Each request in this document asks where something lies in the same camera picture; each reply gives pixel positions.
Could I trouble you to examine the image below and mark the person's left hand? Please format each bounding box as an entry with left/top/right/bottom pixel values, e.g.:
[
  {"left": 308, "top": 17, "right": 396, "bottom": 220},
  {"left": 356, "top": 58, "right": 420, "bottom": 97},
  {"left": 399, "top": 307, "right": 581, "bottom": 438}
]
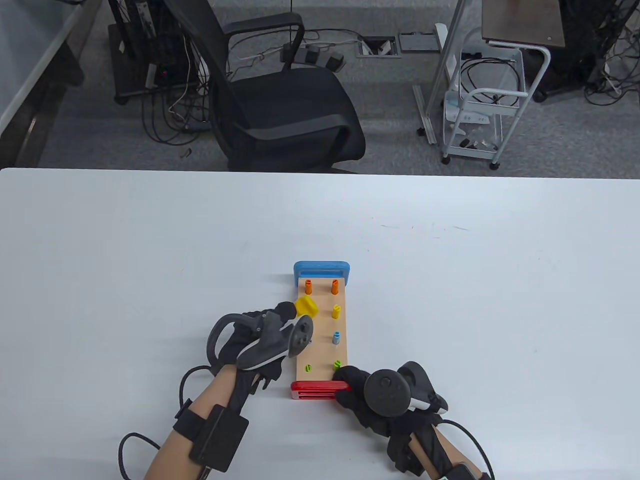
[{"left": 215, "top": 301, "right": 301, "bottom": 394}]

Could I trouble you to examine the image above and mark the person's right hand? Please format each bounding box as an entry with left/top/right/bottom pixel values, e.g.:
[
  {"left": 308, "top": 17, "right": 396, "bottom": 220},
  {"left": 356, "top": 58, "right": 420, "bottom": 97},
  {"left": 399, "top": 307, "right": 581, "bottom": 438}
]
[{"left": 332, "top": 365, "right": 446, "bottom": 473}]

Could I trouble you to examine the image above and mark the rainbow hammer bench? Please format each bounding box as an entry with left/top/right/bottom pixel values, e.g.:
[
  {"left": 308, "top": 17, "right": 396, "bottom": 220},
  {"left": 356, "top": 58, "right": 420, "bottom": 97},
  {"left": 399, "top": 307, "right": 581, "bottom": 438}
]
[{"left": 291, "top": 260, "right": 356, "bottom": 402}]

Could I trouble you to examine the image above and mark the wooden plank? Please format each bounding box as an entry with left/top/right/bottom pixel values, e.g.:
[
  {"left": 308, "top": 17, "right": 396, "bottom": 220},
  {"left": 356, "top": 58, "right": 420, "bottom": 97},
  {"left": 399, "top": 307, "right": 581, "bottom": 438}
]
[{"left": 303, "top": 280, "right": 344, "bottom": 374}]

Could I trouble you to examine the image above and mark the person's right forearm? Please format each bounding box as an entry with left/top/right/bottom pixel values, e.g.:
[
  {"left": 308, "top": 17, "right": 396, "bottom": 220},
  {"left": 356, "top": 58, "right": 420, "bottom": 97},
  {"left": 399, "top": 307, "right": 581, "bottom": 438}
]
[{"left": 410, "top": 420, "right": 493, "bottom": 480}]

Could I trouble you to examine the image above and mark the person's left forearm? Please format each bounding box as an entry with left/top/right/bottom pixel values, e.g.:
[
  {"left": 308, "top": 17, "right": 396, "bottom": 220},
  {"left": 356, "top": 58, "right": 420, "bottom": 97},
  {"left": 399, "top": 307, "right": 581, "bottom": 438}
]
[{"left": 144, "top": 365, "right": 261, "bottom": 480}]

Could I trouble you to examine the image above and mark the grey left hand controller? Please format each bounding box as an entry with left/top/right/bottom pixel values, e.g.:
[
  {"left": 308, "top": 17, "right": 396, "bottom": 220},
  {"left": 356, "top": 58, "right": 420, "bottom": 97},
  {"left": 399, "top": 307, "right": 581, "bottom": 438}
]
[{"left": 206, "top": 310, "right": 315, "bottom": 372}]

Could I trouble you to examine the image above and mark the grey hand controller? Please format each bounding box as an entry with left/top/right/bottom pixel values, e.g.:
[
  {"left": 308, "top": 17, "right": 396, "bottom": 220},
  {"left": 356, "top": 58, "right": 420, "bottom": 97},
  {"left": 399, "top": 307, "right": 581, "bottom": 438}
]
[
  {"left": 363, "top": 361, "right": 450, "bottom": 417},
  {"left": 206, "top": 310, "right": 315, "bottom": 372}
]

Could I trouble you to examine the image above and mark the grey right hand controller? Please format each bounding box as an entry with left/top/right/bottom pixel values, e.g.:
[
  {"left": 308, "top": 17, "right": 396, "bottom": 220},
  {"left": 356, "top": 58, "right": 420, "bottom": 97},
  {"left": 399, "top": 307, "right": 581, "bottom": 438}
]
[{"left": 363, "top": 361, "right": 450, "bottom": 417}]

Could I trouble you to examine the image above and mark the black left wrist sensor box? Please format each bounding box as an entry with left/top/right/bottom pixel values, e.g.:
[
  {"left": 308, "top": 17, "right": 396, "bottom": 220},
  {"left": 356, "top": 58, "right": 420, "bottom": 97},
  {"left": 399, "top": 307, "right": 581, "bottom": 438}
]
[{"left": 174, "top": 399, "right": 250, "bottom": 473}]

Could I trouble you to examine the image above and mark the black office chair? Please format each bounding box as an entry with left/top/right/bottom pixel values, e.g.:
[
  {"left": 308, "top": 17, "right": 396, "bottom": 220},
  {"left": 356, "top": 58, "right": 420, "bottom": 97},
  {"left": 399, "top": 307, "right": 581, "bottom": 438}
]
[{"left": 162, "top": 0, "right": 367, "bottom": 174}]

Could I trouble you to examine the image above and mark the white rolling cart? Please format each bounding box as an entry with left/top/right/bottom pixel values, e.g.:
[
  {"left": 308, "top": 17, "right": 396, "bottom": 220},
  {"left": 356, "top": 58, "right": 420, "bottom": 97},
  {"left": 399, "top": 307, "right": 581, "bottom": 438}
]
[{"left": 440, "top": 42, "right": 552, "bottom": 171}]

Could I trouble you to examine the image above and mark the black power strip with adapters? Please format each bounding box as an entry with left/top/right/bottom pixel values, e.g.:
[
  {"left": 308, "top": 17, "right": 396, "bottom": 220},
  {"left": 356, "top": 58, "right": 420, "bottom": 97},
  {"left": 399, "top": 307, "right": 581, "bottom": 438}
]
[{"left": 281, "top": 42, "right": 346, "bottom": 73}]

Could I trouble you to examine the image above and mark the open floor outlet box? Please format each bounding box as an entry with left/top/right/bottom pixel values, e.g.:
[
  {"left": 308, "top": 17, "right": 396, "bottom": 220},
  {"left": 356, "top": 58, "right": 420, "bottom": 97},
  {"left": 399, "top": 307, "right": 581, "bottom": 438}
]
[{"left": 356, "top": 36, "right": 402, "bottom": 59}]

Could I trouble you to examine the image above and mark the black equipment rack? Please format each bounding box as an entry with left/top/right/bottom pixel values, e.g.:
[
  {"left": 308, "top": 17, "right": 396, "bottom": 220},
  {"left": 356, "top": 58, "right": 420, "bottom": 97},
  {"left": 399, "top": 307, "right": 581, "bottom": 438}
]
[{"left": 107, "top": 0, "right": 211, "bottom": 106}]

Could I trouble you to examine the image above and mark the grey floor cover plate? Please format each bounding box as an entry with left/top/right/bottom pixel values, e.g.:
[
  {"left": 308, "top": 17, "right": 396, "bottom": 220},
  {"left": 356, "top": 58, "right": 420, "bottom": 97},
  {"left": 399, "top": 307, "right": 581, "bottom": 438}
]
[{"left": 398, "top": 32, "right": 441, "bottom": 53}]

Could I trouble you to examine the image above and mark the grey desk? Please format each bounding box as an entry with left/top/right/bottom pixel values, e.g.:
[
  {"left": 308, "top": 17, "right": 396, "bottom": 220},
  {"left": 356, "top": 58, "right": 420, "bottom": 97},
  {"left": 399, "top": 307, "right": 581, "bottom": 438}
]
[{"left": 0, "top": 0, "right": 101, "bottom": 168}]

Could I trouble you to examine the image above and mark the brown side tabletop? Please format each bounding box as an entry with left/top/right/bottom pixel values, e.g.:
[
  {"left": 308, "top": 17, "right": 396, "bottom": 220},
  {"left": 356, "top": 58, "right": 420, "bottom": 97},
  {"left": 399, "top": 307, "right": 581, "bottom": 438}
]
[{"left": 481, "top": 0, "right": 566, "bottom": 48}]

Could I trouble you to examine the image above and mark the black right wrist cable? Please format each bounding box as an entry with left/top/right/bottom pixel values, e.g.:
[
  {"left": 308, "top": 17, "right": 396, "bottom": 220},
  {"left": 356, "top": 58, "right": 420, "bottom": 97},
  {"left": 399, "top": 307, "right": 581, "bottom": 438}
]
[{"left": 440, "top": 420, "right": 496, "bottom": 480}]

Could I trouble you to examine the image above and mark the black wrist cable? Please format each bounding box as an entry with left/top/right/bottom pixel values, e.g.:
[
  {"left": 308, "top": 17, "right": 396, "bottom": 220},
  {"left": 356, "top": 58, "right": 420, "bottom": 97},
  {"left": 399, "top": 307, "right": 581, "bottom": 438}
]
[
  {"left": 118, "top": 365, "right": 213, "bottom": 480},
  {"left": 440, "top": 420, "right": 496, "bottom": 480}
]

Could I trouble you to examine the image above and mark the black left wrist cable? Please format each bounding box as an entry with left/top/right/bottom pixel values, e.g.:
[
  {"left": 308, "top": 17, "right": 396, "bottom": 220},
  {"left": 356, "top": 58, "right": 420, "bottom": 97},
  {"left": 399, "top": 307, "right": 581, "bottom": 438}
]
[{"left": 118, "top": 365, "right": 213, "bottom": 480}]

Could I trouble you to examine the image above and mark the tangle of black floor cables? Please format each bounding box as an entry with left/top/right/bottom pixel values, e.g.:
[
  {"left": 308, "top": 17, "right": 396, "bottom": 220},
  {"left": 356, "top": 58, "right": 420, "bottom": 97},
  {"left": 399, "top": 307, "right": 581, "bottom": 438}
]
[{"left": 141, "top": 75, "right": 213, "bottom": 147}]

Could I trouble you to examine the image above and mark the aluminium frame stand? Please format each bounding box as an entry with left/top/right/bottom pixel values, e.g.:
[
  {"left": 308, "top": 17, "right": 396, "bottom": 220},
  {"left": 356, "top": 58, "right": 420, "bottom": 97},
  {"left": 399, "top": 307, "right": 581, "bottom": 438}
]
[{"left": 412, "top": 0, "right": 476, "bottom": 146}]

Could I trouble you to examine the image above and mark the tangle of cables by tripod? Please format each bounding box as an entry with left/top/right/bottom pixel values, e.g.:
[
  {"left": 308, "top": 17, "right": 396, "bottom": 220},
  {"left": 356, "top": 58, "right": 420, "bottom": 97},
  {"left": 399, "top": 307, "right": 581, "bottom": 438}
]
[{"left": 585, "top": 30, "right": 640, "bottom": 106}]

